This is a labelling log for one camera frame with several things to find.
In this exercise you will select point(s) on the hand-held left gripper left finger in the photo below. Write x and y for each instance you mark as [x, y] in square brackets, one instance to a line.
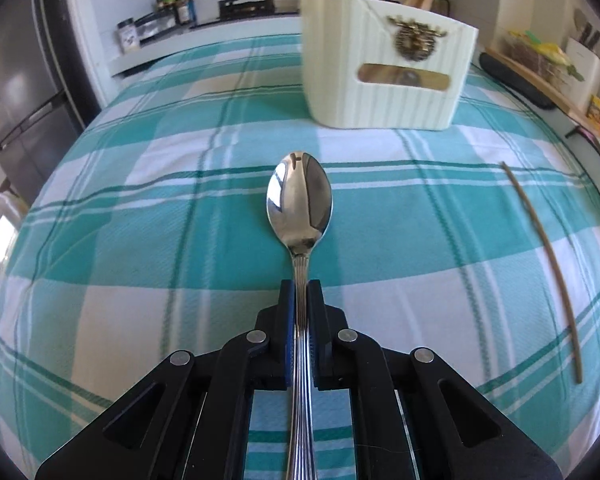
[290, 325]

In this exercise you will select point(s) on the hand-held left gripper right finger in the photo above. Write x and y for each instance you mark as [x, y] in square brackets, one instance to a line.
[314, 325]

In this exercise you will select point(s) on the large steel spoon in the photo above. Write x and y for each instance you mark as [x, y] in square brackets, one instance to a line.
[300, 200]

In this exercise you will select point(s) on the wooden chopstick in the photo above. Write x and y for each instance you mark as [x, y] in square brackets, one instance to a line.
[554, 265]

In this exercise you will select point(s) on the white ribbed utensil holder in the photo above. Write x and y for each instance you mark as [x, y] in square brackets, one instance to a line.
[350, 70]

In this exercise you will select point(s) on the teal plaid tablecloth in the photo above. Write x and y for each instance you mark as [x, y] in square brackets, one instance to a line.
[155, 210]

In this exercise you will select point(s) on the black padded rest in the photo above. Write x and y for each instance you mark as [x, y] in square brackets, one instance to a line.
[515, 79]

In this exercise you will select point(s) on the black gas stove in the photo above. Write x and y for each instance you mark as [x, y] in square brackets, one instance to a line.
[245, 7]

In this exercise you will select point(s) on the white-label spice jar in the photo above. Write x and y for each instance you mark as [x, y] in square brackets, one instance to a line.
[128, 36]

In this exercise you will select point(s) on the dark sauce bottle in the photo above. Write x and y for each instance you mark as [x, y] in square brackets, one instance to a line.
[185, 6]

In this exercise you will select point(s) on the wooden cutting board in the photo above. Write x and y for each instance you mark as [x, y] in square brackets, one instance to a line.
[565, 100]

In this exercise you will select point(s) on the steel refrigerator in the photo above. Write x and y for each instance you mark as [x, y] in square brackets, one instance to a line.
[25, 85]

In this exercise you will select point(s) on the white knife block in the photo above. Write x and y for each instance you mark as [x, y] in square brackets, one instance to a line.
[582, 67]

